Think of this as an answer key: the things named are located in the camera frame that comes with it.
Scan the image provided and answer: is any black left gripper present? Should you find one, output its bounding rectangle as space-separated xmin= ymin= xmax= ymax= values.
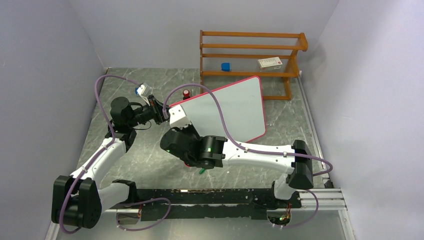
xmin=127 ymin=95 xmax=171 ymax=128

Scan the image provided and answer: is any pink-framed whiteboard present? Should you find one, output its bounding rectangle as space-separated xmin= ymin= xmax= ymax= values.
xmin=170 ymin=76 xmax=267 ymax=143

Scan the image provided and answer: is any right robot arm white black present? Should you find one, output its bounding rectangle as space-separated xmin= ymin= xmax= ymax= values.
xmin=160 ymin=127 xmax=314 ymax=207

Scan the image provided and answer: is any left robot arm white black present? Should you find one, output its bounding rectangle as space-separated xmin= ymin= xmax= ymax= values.
xmin=51 ymin=95 xmax=170 ymax=234

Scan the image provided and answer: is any blue object on rack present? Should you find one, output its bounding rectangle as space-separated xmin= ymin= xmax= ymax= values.
xmin=220 ymin=62 xmax=231 ymax=72

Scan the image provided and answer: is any orange wooden rack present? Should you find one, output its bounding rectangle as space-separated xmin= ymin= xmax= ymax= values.
xmin=199 ymin=30 xmax=309 ymax=101

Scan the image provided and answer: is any white red box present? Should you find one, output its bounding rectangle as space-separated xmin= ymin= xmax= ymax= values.
xmin=257 ymin=56 xmax=283 ymax=71

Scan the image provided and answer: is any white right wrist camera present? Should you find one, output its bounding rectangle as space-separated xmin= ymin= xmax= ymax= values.
xmin=168 ymin=104 xmax=192 ymax=129

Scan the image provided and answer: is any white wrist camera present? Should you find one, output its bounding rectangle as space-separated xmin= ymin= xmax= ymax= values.
xmin=168 ymin=104 xmax=192 ymax=129
xmin=138 ymin=83 xmax=153 ymax=97

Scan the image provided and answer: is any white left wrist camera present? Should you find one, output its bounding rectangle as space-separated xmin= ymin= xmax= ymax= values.
xmin=138 ymin=83 xmax=153 ymax=97

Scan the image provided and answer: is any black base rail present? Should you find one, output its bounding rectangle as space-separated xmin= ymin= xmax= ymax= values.
xmin=113 ymin=188 xmax=302 ymax=222

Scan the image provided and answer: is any aluminium frame rail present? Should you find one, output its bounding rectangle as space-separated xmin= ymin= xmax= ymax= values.
xmin=294 ymin=187 xmax=357 ymax=240

